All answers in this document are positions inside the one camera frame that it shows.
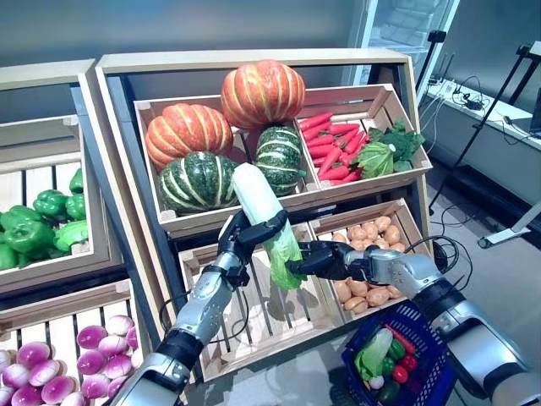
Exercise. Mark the orange striped pumpkin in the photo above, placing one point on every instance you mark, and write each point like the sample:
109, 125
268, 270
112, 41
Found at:
186, 133
262, 93

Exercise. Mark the black camera stand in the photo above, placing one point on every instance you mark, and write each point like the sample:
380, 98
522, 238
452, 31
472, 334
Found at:
437, 36

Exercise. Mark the red toy carrot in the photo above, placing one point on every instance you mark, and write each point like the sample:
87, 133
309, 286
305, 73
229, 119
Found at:
354, 142
323, 151
329, 160
317, 131
334, 173
401, 338
343, 129
316, 120
320, 140

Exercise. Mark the green cabbage head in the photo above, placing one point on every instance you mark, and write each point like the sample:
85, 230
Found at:
374, 160

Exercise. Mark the red bell pepper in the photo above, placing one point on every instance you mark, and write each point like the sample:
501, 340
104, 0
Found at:
409, 363
400, 374

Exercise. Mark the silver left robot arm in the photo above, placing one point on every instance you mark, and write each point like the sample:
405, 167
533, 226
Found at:
203, 304

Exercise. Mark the white garlic bulb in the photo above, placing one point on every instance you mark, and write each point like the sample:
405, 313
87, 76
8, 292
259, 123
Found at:
376, 382

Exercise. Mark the green striped pumpkin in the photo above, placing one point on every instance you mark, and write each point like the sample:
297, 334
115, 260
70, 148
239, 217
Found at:
283, 152
194, 184

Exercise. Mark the blue plastic shopping basket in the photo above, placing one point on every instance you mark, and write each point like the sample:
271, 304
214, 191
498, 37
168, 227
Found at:
416, 327

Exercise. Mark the black tripod stand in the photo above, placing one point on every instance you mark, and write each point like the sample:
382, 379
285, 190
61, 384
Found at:
479, 127

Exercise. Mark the wooden slatted crate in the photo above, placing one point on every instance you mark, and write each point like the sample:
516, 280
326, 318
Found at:
380, 179
38, 141
414, 224
63, 302
190, 221
262, 349

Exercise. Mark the left five-finger robot hand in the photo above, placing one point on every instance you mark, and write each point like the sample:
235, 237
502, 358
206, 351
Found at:
236, 237

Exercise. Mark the wooden display shelf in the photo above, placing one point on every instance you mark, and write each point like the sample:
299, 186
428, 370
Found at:
42, 72
253, 57

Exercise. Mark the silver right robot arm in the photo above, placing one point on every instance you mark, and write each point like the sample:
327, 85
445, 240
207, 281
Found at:
406, 270

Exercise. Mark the dark green pepper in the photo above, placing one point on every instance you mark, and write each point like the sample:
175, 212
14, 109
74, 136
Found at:
389, 392

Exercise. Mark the white desk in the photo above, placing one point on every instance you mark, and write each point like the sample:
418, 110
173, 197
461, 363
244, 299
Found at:
498, 148

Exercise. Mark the purple white onion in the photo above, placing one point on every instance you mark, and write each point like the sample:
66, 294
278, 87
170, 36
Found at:
95, 386
118, 366
132, 337
120, 325
7, 396
92, 337
137, 358
58, 389
91, 361
112, 346
44, 372
34, 354
74, 399
26, 395
5, 361
15, 375
117, 386

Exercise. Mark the dark green leafy bunch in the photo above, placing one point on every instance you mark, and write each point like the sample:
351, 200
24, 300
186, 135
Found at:
401, 139

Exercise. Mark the tan potato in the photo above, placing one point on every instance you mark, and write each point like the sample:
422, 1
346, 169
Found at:
355, 305
397, 247
342, 291
382, 224
356, 233
369, 230
358, 286
366, 244
381, 244
377, 297
394, 292
339, 237
392, 234

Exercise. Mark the napa cabbage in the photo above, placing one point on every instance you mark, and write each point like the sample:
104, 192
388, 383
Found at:
253, 190
376, 347

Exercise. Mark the right five-finger robot hand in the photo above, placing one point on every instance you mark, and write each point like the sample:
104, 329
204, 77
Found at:
325, 258

